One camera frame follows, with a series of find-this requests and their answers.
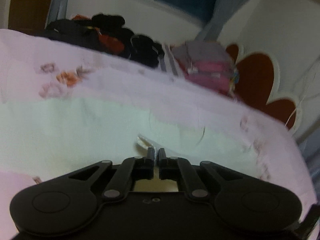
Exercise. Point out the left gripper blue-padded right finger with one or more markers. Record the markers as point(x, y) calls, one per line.
point(182, 172)

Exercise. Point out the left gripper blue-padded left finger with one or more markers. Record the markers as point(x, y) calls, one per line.
point(128, 172)

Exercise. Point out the cream white knit sweater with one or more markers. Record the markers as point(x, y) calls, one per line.
point(54, 137)

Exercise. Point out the folded grey pink clothes stack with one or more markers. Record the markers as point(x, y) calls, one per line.
point(207, 64)

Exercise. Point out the black and red clothes pile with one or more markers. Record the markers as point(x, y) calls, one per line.
point(106, 33)

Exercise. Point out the pink floral bed sheet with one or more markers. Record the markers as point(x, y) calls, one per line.
point(278, 204)

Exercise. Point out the red and white headboard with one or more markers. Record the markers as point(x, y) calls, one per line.
point(258, 87)

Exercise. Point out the left grey curtain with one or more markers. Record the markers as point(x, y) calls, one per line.
point(57, 10)

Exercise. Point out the grey curtain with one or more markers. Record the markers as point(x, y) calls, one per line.
point(223, 11)
point(57, 10)

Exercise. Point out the right grey curtain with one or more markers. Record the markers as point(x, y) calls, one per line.
point(223, 11)

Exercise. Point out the brown wooden door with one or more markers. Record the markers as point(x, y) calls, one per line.
point(28, 16)

